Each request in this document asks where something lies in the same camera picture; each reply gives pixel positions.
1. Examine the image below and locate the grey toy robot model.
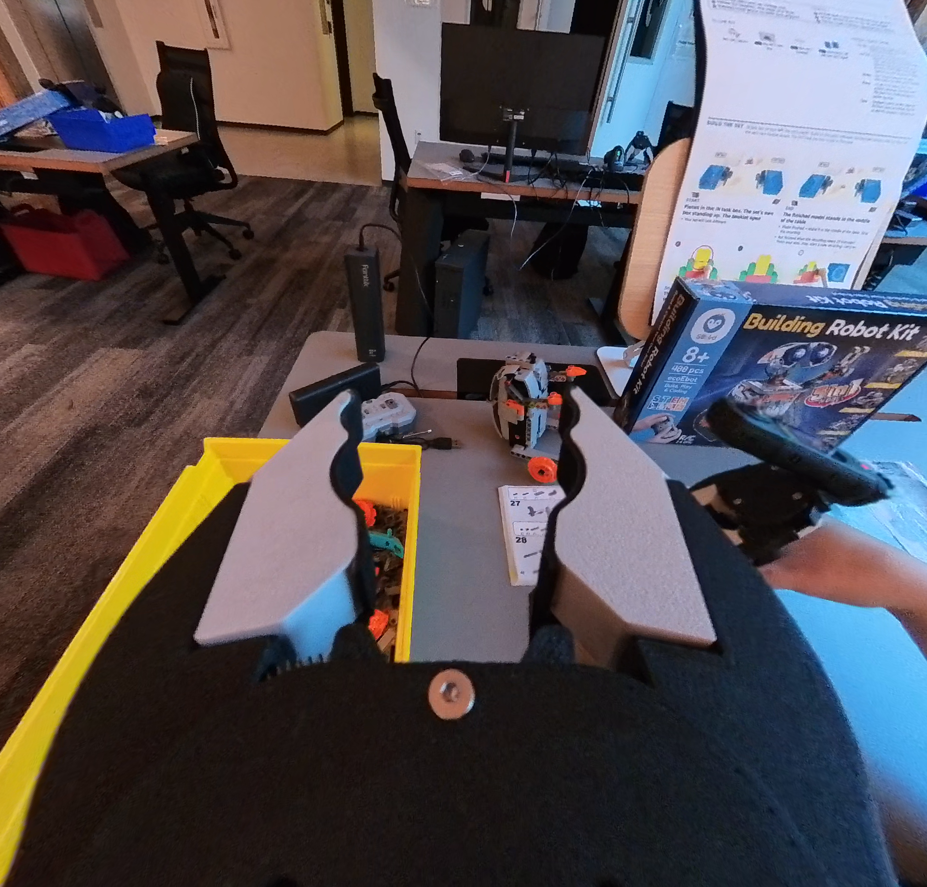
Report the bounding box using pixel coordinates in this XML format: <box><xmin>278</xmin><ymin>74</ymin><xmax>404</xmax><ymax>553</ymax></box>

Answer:
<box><xmin>490</xmin><ymin>352</ymin><xmax>589</xmax><ymax>484</ymax></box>

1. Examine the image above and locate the metal door handle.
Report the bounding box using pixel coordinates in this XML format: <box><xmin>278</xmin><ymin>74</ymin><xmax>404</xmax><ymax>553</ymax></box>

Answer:
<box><xmin>604</xmin><ymin>0</ymin><xmax>643</xmax><ymax>125</ymax></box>

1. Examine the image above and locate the wooden edged office desk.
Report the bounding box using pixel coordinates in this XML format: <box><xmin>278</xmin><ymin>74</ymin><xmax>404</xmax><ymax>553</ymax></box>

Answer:
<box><xmin>394</xmin><ymin>141</ymin><xmax>647</xmax><ymax>339</ymax></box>

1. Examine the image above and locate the flat black power bank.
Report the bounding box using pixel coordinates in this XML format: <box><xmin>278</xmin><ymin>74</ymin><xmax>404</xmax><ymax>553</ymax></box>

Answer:
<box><xmin>288</xmin><ymin>362</ymin><xmax>382</xmax><ymax>428</ymax></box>

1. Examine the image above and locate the blue robot kit box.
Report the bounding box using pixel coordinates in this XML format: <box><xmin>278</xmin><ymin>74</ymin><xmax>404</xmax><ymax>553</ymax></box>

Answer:
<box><xmin>616</xmin><ymin>277</ymin><xmax>927</xmax><ymax>453</ymax></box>

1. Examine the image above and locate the black office chair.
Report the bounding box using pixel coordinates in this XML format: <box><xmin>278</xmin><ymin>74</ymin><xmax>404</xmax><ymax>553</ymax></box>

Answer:
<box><xmin>371</xmin><ymin>72</ymin><xmax>415</xmax><ymax>294</ymax></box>
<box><xmin>116</xmin><ymin>41</ymin><xmax>256</xmax><ymax>261</ymax></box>

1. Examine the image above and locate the yellow plastic bin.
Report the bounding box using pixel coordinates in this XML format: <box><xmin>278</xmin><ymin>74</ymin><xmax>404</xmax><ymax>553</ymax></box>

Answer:
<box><xmin>0</xmin><ymin>436</ymin><xmax>422</xmax><ymax>881</ymax></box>

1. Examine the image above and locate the tall black power bank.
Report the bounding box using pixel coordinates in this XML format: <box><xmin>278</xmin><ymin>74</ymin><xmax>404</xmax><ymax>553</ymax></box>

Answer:
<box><xmin>344</xmin><ymin>246</ymin><xmax>387</xmax><ymax>364</ymax></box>

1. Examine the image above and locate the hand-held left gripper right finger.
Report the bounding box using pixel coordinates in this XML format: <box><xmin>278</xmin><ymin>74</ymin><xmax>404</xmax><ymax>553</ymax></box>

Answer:
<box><xmin>531</xmin><ymin>387</ymin><xmax>718</xmax><ymax>669</ymax></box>

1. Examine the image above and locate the black monitor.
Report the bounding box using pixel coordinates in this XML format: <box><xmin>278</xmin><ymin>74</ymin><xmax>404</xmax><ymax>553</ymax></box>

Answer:
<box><xmin>439</xmin><ymin>21</ymin><xmax>608</xmax><ymax>184</ymax></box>

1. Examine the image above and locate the grey office desk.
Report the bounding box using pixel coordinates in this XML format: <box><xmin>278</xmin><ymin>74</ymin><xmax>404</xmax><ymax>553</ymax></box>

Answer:
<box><xmin>0</xmin><ymin>130</ymin><xmax>227</xmax><ymax>325</ymax></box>

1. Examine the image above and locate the person's right forearm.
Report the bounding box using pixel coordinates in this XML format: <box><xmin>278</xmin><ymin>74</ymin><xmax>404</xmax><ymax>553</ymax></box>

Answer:
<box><xmin>757</xmin><ymin>518</ymin><xmax>927</xmax><ymax>656</ymax></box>

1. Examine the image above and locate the white stand base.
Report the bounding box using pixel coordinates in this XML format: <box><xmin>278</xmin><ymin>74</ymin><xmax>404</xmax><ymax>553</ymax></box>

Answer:
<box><xmin>596</xmin><ymin>344</ymin><xmax>647</xmax><ymax>400</ymax></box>

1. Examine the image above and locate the flat blue box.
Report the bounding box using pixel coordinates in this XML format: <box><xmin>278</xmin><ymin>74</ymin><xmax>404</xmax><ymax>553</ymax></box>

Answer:
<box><xmin>0</xmin><ymin>89</ymin><xmax>82</xmax><ymax>139</ymax></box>

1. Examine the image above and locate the red bag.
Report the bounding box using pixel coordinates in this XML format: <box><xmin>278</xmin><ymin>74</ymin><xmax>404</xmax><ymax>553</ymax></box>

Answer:
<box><xmin>0</xmin><ymin>202</ymin><xmax>131</xmax><ymax>282</ymax></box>

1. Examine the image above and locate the blue plastic bin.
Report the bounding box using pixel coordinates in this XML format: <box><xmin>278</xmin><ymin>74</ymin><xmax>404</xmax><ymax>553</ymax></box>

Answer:
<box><xmin>47</xmin><ymin>108</ymin><xmax>157</xmax><ymax>154</ymax></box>

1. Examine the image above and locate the black headset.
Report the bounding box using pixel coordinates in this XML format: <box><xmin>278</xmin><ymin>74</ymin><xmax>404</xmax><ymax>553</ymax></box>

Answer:
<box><xmin>604</xmin><ymin>130</ymin><xmax>657</xmax><ymax>172</ymax></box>

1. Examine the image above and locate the large white instruction poster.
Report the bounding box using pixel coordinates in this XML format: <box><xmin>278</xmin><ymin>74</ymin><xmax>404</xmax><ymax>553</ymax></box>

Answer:
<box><xmin>652</xmin><ymin>0</ymin><xmax>927</xmax><ymax>323</ymax></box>

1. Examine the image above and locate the curved wooden board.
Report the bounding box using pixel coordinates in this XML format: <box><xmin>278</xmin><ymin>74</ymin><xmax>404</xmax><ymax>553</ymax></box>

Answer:
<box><xmin>619</xmin><ymin>137</ymin><xmax>698</xmax><ymax>341</ymax></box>

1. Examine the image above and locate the white instruction booklet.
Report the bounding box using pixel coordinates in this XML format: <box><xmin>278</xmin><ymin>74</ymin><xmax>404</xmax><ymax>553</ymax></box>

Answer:
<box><xmin>498</xmin><ymin>483</ymin><xmax>567</xmax><ymax>587</ymax></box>

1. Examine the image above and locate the white paper sheet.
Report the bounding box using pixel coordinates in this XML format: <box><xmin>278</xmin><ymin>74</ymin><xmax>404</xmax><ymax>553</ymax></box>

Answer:
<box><xmin>868</xmin><ymin>460</ymin><xmax>927</xmax><ymax>563</ymax></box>

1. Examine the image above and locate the pile of building parts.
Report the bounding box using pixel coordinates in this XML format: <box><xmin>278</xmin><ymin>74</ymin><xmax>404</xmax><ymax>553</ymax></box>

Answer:
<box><xmin>353</xmin><ymin>496</ymin><xmax>411</xmax><ymax>661</ymax></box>

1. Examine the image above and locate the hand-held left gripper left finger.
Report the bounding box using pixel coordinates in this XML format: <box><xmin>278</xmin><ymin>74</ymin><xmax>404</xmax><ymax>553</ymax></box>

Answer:
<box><xmin>194</xmin><ymin>389</ymin><xmax>379</xmax><ymax>660</ymax></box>

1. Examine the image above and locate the white wall frame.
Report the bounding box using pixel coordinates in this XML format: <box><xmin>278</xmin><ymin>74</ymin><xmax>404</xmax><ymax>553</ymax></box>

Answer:
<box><xmin>187</xmin><ymin>0</ymin><xmax>231</xmax><ymax>51</ymax></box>

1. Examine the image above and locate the grey remote control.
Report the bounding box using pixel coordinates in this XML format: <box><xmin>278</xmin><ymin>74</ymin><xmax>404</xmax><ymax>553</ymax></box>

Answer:
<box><xmin>360</xmin><ymin>392</ymin><xmax>419</xmax><ymax>442</ymax></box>

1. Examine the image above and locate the black computer tower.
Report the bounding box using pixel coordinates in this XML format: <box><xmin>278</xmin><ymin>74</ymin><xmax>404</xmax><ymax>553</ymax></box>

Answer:
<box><xmin>435</xmin><ymin>231</ymin><xmax>492</xmax><ymax>339</ymax></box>

